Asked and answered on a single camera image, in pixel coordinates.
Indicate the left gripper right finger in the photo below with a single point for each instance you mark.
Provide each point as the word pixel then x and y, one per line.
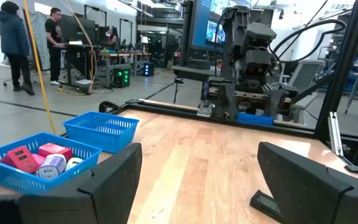
pixel 306 199

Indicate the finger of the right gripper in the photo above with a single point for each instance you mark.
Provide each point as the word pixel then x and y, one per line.
pixel 275 104
pixel 228 102

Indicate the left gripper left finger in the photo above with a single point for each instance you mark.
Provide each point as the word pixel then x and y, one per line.
pixel 89 205

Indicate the black small display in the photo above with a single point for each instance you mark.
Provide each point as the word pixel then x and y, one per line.
pixel 264 203

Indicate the green white wall charger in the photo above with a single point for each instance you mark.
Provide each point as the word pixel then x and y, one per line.
pixel 73 162

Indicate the purple white wall charger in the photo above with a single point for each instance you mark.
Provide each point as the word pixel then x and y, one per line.
pixel 53 166

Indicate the small red cube charger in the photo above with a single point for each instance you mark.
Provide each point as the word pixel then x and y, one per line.
pixel 54 149

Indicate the long red wall charger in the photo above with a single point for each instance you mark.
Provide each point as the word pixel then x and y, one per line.
pixel 39 159

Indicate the red USB charger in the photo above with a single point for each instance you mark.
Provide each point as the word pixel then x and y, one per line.
pixel 19 158

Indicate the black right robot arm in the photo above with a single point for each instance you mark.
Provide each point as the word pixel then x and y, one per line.
pixel 235 28

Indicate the grey office chair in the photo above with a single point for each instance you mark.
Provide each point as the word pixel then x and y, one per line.
pixel 306 73

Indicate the blue plastic basket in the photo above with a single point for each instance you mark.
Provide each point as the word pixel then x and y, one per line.
pixel 17 183
pixel 104 140

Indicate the large computer monitor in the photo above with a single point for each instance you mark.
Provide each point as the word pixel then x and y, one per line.
pixel 202 25

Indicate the black box blue light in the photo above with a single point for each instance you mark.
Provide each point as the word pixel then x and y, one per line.
pixel 148 69

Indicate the white desk lamp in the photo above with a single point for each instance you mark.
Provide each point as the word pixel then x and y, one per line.
pixel 144 40

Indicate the computer with green lights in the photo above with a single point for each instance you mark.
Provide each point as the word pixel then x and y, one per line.
pixel 121 77

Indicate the wooden workbench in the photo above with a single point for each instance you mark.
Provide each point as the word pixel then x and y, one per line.
pixel 120 54

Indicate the person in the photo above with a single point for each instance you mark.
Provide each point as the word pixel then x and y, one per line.
pixel 12 37
pixel 113 40
pixel 53 31

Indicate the black standing desk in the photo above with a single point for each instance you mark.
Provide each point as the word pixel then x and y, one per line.
pixel 79 54

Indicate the black desk monitor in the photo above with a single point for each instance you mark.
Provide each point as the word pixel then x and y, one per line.
pixel 76 29

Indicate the grey tarp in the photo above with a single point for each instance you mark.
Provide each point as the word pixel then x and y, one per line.
pixel 40 31

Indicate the grey metal bracket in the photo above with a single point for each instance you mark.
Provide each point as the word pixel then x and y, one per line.
pixel 205 110

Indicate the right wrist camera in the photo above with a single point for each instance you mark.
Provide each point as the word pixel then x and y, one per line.
pixel 256 63

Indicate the silver frame plate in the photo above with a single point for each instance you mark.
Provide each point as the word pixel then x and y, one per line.
pixel 335 133

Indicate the black aluminium frame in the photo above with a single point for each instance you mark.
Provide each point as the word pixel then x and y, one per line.
pixel 340 71

